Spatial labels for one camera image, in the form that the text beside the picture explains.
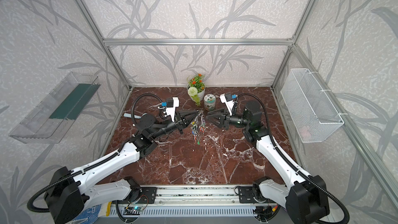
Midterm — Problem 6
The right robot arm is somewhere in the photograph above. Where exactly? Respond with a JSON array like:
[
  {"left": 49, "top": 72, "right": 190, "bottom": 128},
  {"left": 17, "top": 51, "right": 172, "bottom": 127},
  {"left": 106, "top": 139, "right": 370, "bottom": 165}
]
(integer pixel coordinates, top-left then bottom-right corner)
[{"left": 206, "top": 101, "right": 330, "bottom": 224}]

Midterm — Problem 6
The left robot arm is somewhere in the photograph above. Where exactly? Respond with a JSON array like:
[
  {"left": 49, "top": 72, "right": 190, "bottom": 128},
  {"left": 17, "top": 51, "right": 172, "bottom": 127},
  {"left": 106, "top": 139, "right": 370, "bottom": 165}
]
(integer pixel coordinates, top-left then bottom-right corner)
[{"left": 44, "top": 111, "right": 199, "bottom": 224}]

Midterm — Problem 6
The round green tin can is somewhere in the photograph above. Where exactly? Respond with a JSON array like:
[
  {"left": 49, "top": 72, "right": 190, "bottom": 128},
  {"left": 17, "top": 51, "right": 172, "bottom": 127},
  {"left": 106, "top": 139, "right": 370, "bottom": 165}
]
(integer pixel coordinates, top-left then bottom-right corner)
[{"left": 204, "top": 94, "right": 216, "bottom": 111}]

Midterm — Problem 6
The potted flower plant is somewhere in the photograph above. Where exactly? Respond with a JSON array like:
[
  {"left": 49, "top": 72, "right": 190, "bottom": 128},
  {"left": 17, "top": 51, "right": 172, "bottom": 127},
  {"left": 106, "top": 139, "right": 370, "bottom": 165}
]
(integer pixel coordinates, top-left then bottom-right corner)
[{"left": 187, "top": 73, "right": 206, "bottom": 106}]

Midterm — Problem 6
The light blue toy shovel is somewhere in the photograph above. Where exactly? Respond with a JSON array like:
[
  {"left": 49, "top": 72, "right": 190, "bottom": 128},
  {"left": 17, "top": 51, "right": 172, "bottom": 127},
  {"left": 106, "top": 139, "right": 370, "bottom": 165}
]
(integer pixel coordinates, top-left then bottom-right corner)
[{"left": 123, "top": 113, "right": 132, "bottom": 118}]

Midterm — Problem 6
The green circuit board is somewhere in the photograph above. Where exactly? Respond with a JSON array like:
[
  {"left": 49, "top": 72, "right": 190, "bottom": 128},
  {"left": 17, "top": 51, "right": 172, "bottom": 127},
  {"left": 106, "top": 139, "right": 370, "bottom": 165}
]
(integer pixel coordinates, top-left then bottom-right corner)
[{"left": 123, "top": 206, "right": 143, "bottom": 216}]

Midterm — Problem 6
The blue dotted work glove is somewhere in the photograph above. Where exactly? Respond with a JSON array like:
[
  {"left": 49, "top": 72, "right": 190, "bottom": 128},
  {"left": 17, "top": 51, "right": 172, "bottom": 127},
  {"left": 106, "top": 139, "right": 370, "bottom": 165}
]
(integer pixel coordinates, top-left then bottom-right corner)
[{"left": 70, "top": 204, "right": 107, "bottom": 224}]

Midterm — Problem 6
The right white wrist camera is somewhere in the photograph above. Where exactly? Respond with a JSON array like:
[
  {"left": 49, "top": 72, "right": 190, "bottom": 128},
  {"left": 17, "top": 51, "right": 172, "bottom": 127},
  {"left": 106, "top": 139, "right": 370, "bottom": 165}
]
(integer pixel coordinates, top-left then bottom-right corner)
[{"left": 220, "top": 93, "right": 238, "bottom": 116}]

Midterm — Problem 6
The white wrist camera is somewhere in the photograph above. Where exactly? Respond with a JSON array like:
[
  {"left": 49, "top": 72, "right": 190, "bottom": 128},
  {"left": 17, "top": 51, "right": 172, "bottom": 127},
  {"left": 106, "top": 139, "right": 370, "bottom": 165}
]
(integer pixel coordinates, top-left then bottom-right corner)
[
  {"left": 159, "top": 97, "right": 179, "bottom": 122},
  {"left": 220, "top": 93, "right": 238, "bottom": 116}
]

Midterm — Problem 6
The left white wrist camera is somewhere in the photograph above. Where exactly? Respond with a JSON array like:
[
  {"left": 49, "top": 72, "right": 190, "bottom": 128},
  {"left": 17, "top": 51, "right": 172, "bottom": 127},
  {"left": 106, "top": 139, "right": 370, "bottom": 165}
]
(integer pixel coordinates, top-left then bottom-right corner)
[{"left": 159, "top": 97, "right": 179, "bottom": 122}]

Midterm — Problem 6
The white wire mesh basket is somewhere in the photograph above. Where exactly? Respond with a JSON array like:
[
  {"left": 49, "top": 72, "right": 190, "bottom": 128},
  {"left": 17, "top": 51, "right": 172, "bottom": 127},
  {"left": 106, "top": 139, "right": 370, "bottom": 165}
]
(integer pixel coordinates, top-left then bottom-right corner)
[{"left": 281, "top": 68, "right": 344, "bottom": 143}]

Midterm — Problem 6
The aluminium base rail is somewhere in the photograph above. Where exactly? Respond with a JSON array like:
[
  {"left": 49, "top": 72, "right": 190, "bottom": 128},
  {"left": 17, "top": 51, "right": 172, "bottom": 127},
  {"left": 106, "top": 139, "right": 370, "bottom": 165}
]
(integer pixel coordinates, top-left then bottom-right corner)
[{"left": 63, "top": 184, "right": 327, "bottom": 207}]

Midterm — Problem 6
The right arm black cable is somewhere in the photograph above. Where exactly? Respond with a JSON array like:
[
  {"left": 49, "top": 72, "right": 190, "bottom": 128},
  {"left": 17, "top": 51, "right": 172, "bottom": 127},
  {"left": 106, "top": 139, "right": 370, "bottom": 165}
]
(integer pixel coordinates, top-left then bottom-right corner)
[{"left": 236, "top": 92, "right": 351, "bottom": 224}]

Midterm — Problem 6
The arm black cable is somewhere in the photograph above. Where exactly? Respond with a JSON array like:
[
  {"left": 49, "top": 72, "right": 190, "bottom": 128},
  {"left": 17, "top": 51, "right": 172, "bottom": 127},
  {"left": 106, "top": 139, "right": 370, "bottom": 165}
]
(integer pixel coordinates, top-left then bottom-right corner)
[
  {"left": 236, "top": 92, "right": 351, "bottom": 224},
  {"left": 26, "top": 92, "right": 164, "bottom": 214}
]

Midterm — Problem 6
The clear plastic wall shelf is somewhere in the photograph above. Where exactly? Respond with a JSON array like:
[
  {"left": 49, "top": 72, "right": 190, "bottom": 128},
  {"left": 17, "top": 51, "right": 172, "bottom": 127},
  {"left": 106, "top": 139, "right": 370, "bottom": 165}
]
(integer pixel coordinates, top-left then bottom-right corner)
[{"left": 9, "top": 72, "right": 101, "bottom": 144}]

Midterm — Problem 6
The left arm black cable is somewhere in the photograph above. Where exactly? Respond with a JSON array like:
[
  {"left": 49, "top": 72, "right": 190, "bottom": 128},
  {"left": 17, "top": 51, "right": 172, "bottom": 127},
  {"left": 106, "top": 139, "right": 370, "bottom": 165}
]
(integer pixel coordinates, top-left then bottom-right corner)
[{"left": 26, "top": 92, "right": 164, "bottom": 214}]

